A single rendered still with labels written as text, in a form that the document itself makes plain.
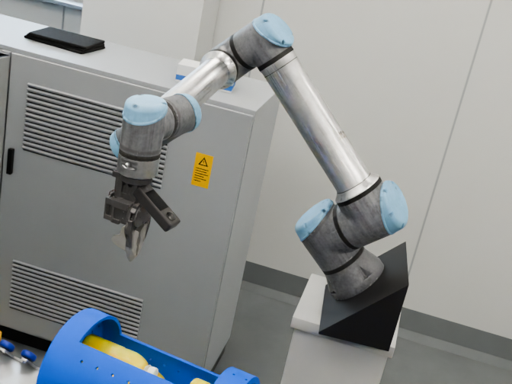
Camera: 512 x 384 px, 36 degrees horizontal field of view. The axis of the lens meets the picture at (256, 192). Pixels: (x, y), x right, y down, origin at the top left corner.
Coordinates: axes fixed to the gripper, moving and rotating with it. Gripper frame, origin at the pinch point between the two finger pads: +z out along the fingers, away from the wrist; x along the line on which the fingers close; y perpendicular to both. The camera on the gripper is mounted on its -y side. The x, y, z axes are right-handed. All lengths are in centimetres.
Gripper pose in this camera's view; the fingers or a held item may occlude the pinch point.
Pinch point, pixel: (134, 257)
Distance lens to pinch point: 181.0
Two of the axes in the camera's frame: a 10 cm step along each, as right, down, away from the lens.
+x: -3.8, 2.8, -8.8
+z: -1.8, 9.1, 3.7
